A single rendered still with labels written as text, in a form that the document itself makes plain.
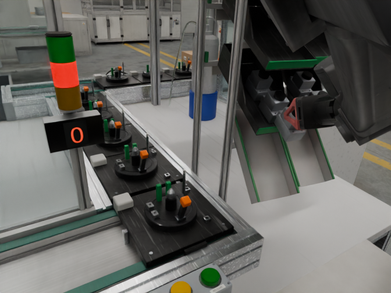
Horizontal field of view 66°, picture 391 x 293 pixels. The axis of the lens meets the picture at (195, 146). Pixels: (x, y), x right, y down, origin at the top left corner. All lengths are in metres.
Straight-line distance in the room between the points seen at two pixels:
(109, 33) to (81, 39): 1.75
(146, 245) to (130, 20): 9.28
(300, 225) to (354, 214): 0.21
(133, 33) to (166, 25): 1.13
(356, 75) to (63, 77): 0.55
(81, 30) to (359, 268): 7.65
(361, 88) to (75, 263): 0.70
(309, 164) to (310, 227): 0.19
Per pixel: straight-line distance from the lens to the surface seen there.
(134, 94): 1.93
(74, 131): 0.72
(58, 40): 0.67
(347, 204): 1.19
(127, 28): 9.83
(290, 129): 0.73
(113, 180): 0.97
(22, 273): 0.84
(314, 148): 1.03
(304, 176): 0.98
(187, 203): 0.70
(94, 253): 0.82
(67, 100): 0.70
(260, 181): 0.87
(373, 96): 0.35
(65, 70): 0.68
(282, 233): 0.98
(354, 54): 0.25
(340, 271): 0.94
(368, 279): 0.95
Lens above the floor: 1.50
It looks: 27 degrees down
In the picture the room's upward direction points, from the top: 2 degrees clockwise
